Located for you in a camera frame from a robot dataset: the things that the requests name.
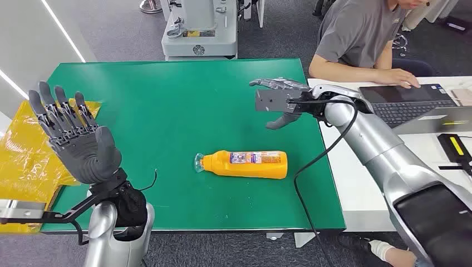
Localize yellow film-wrapped cardboard box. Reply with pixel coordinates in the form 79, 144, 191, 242
0, 99, 102, 235

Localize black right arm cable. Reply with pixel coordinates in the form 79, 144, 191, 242
287, 96, 359, 267

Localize dark office chair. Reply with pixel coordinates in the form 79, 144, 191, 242
391, 33, 436, 77

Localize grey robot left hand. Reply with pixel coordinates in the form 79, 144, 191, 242
28, 81, 123, 185

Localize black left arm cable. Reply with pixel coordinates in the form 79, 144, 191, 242
69, 220, 90, 246

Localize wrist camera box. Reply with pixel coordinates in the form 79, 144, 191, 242
0, 199, 47, 224
255, 89, 297, 113

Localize green table mat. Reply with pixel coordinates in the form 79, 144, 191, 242
40, 58, 347, 234

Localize white furniture legs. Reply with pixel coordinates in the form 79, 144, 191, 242
243, 0, 266, 28

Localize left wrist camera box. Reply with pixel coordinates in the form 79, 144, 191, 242
0, 199, 47, 224

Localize person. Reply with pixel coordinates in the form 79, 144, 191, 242
309, 0, 443, 89

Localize white desk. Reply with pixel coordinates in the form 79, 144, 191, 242
307, 75, 472, 233

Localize grey machine base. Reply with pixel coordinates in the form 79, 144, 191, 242
161, 0, 239, 62

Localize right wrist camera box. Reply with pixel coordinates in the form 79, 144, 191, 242
255, 89, 297, 113

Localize chrome stand base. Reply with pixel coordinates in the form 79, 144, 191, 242
139, 0, 163, 14

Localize pale pink flat pad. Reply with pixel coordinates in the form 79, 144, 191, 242
451, 88, 472, 107

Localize thin black wire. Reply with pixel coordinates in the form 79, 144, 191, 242
140, 169, 158, 192

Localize white table foot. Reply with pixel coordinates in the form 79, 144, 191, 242
293, 232, 318, 248

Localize person's leg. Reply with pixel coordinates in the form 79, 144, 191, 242
337, 234, 436, 267

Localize black device with yellow label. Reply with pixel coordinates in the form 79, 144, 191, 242
437, 133, 472, 177

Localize person's right hand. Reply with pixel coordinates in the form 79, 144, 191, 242
376, 68, 421, 89

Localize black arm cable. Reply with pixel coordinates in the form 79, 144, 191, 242
287, 96, 359, 267
69, 220, 90, 246

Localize dark grey laptop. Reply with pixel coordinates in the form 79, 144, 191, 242
358, 83, 472, 136

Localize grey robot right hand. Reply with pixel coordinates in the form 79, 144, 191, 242
249, 77, 315, 130

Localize orange detergent bottle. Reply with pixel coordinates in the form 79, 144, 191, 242
194, 150, 288, 180

